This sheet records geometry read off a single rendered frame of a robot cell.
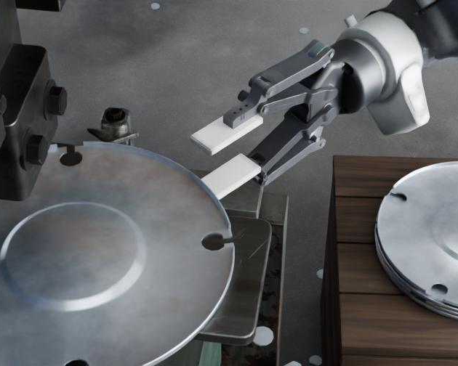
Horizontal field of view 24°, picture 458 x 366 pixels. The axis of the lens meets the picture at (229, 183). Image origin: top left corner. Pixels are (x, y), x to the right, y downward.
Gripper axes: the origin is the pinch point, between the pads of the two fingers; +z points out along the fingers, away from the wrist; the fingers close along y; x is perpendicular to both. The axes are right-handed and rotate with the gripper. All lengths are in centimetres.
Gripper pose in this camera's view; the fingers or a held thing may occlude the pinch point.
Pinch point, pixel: (223, 156)
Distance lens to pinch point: 104.4
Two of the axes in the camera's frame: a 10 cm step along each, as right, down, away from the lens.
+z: -7.2, 4.8, -5.0
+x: 6.9, 5.1, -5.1
